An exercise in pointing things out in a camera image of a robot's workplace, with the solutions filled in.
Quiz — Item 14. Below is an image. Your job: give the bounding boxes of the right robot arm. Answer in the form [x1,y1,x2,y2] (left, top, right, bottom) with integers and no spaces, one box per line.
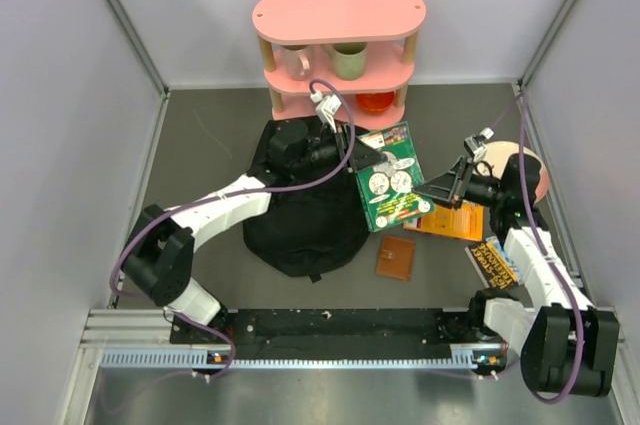
[466,153,620,403]

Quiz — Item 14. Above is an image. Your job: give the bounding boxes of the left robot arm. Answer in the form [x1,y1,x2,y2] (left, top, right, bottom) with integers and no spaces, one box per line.
[117,117,444,342]

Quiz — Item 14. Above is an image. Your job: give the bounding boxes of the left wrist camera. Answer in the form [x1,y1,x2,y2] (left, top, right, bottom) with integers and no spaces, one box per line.
[310,91,342,133]

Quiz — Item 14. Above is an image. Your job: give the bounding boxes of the grey cable duct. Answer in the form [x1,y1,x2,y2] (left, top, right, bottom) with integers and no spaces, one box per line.
[99,348,506,371]

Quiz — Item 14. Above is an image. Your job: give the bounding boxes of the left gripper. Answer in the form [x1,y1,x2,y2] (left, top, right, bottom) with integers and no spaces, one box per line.
[290,121,386,176]

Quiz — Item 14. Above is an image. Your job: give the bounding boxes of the cream and pink plate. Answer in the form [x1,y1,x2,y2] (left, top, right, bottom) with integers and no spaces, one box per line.
[477,141,550,204]

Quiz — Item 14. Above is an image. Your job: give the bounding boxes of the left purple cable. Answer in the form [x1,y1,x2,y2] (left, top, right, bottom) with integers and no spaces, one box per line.
[109,78,357,301]

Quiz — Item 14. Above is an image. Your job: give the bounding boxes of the black yellow treehouse book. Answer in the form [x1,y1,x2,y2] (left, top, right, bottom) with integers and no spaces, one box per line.
[465,236,522,290]

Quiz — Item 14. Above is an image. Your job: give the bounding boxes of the orange paperback book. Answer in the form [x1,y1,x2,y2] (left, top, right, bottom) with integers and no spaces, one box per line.
[403,202,485,242]

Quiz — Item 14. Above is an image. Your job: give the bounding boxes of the green treehouse paperback book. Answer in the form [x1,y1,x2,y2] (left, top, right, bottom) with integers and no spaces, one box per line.
[356,121,436,232]

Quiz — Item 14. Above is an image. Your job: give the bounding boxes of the green mug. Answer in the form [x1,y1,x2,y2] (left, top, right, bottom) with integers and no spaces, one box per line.
[321,42,367,81]

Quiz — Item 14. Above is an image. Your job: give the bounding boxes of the black student backpack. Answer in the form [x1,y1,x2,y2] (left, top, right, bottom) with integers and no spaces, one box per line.
[242,120,370,281]

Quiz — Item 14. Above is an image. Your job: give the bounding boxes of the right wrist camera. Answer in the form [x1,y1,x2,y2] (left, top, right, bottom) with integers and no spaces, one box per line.
[464,127,494,163]

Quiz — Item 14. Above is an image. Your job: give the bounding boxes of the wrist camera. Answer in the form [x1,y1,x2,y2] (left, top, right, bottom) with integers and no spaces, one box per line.
[464,127,494,163]
[310,91,342,133]

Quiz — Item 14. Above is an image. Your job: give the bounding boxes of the orange bowl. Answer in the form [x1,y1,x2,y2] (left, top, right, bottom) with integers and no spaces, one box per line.
[356,91,396,114]

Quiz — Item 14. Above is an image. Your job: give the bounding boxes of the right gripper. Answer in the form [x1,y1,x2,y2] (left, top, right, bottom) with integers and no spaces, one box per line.
[412,156,508,209]

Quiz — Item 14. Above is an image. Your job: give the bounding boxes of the pink mug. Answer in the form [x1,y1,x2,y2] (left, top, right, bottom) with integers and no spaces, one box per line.
[280,45,313,81]

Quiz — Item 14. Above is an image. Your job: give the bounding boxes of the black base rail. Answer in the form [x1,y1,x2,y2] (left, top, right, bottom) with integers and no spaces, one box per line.
[169,307,526,361]

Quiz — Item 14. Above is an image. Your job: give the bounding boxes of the brown leather wallet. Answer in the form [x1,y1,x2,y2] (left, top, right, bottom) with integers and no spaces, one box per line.
[376,236,415,281]

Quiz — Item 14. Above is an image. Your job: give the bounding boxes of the pink three-tier shelf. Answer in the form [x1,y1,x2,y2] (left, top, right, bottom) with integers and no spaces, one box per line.
[252,0,427,130]

